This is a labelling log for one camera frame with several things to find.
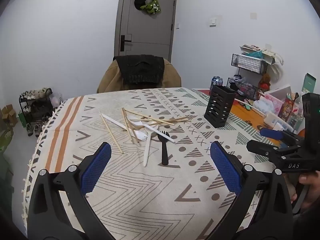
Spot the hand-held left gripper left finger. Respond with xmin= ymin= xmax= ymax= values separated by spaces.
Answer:
xmin=27 ymin=141 xmax=118 ymax=240

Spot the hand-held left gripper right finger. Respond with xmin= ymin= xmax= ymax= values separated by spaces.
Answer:
xmin=200 ymin=141 xmax=294 ymax=240

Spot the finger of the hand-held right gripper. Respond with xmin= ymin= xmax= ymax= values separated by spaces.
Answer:
xmin=259 ymin=127 xmax=304 ymax=148
xmin=246 ymin=140 xmax=300 ymax=165

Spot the pile of wooden chopsticks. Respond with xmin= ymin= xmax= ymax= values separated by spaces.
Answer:
xmin=99 ymin=107 xmax=192 ymax=153

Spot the white plastic spoon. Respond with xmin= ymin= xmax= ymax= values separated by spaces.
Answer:
xmin=144 ymin=124 xmax=160 ymax=167

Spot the white plastic fork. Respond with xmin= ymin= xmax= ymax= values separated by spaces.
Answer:
xmin=127 ymin=116 xmax=148 ymax=141

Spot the black utensil holder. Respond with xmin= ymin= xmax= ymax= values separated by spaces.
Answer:
xmin=204 ymin=85 xmax=237 ymax=128

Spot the black plastic fork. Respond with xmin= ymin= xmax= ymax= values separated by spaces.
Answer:
xmin=157 ymin=130 xmax=171 ymax=166

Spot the person's right forearm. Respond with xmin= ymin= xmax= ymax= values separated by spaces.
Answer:
xmin=291 ymin=205 xmax=320 ymax=240

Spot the person's right hand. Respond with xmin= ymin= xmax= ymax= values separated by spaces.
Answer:
xmin=290 ymin=171 xmax=320 ymax=215

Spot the pink box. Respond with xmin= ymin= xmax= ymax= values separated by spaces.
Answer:
xmin=265 ymin=94 xmax=286 ymax=115

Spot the colourful cartoon box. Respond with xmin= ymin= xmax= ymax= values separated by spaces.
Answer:
xmin=277 ymin=97 xmax=297 ymax=121

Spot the tissue pack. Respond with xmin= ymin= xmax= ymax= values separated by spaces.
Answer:
xmin=253 ymin=99 xmax=273 ymax=113

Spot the red orange printed mat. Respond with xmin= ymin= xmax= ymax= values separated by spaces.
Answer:
xmin=192 ymin=89 xmax=307 ymax=147

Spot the white flat box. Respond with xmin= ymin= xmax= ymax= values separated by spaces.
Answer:
xmin=264 ymin=84 xmax=292 ymax=98

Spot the tall green carton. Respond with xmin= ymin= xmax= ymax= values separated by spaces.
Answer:
xmin=301 ymin=73 xmax=317 ymax=94

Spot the brown plush toy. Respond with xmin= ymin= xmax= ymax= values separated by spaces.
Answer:
xmin=259 ymin=74 xmax=272 ymax=92

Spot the patterned tablecloth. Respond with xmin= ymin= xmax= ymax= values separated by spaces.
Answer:
xmin=22 ymin=87 xmax=288 ymax=240

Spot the pink plastic bag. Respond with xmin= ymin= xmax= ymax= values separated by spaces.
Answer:
xmin=49 ymin=92 xmax=62 ymax=107

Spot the brown jacket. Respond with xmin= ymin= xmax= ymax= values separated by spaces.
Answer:
xmin=97 ymin=56 xmax=182 ymax=94

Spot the group of shoes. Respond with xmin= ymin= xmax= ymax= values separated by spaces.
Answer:
xmin=20 ymin=87 xmax=53 ymax=137

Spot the black shoe rack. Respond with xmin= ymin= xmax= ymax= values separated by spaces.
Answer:
xmin=19 ymin=87 xmax=54 ymax=137

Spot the black denim jacket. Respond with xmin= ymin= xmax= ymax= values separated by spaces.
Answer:
xmin=116 ymin=54 xmax=165 ymax=85

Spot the grey door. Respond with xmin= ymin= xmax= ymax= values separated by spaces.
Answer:
xmin=114 ymin=0 xmax=178 ymax=63

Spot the green patterned bag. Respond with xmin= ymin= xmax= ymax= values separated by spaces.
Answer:
xmin=140 ymin=0 xmax=162 ymax=17

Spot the small black wire basket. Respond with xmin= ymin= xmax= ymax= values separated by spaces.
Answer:
xmin=226 ymin=77 xmax=259 ymax=100

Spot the black door handle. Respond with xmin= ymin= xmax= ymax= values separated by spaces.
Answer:
xmin=120 ymin=35 xmax=132 ymax=53

